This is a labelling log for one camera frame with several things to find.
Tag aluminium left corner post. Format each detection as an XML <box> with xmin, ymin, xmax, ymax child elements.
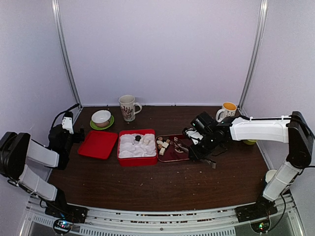
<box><xmin>51</xmin><ymin>0</ymin><xmax>83</xmax><ymax>109</ymax></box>

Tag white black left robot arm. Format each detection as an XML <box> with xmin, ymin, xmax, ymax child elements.
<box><xmin>0</xmin><ymin>125</ymin><xmax>88</xmax><ymax>223</ymax></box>

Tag metal serving tongs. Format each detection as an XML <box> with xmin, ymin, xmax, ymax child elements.
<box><xmin>170</xmin><ymin>138</ymin><xmax>217</xmax><ymax>169</ymax></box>

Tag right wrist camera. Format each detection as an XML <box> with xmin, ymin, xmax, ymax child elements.
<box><xmin>183</xmin><ymin>127</ymin><xmax>203</xmax><ymax>145</ymax></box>

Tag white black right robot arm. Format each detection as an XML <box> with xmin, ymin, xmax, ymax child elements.
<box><xmin>183</xmin><ymin>111</ymin><xmax>315</xmax><ymax>222</ymax></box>

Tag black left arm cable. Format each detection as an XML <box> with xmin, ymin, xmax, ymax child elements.
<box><xmin>50</xmin><ymin>103</ymin><xmax>82</xmax><ymax>128</ymax></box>

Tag aluminium right corner post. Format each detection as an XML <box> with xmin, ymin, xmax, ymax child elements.
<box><xmin>238</xmin><ymin>0</ymin><xmax>268</xmax><ymax>113</ymax></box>

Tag aluminium corner post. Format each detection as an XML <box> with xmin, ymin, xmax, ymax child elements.
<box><xmin>238</xmin><ymin>0</ymin><xmax>268</xmax><ymax>113</ymax></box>
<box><xmin>51</xmin><ymin>0</ymin><xmax>83</xmax><ymax>109</ymax></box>

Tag aluminium front rail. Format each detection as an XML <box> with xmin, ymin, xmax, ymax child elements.
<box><xmin>23</xmin><ymin>189</ymin><xmax>302</xmax><ymax>236</ymax></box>

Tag red tin lid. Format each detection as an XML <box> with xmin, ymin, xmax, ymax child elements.
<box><xmin>77</xmin><ymin>130</ymin><xmax>118</xmax><ymax>160</ymax></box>

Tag white paper cup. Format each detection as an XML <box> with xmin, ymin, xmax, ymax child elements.
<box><xmin>264</xmin><ymin>169</ymin><xmax>277</xmax><ymax>185</ymax></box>

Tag white paper liners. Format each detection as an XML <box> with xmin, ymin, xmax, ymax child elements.
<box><xmin>118</xmin><ymin>133</ymin><xmax>157</xmax><ymax>159</ymax></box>

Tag tall coral pattern mug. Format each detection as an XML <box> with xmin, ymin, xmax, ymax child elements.
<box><xmin>119</xmin><ymin>94</ymin><xmax>142</xmax><ymax>122</ymax></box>

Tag red tin box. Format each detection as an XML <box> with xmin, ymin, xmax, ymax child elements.
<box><xmin>117</xmin><ymin>129</ymin><xmax>158</xmax><ymax>167</ymax></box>

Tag green saucer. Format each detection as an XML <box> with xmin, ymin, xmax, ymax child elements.
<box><xmin>90</xmin><ymin>115</ymin><xmax>115</xmax><ymax>130</ymax></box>

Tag lime green plastic bowl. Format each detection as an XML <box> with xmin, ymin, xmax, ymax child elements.
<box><xmin>242</xmin><ymin>140</ymin><xmax>257</xmax><ymax>145</ymax></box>

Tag white ceramic bowl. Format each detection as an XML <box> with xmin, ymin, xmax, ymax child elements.
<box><xmin>92</xmin><ymin>110</ymin><xmax>111</xmax><ymax>127</ymax></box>

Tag flower pattern mug yellow inside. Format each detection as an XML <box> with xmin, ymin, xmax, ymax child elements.
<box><xmin>215</xmin><ymin>102</ymin><xmax>237</xmax><ymax>122</ymax></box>

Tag dark red lacquer tray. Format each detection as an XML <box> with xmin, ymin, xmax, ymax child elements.
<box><xmin>156</xmin><ymin>134</ymin><xmax>193</xmax><ymax>163</ymax></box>

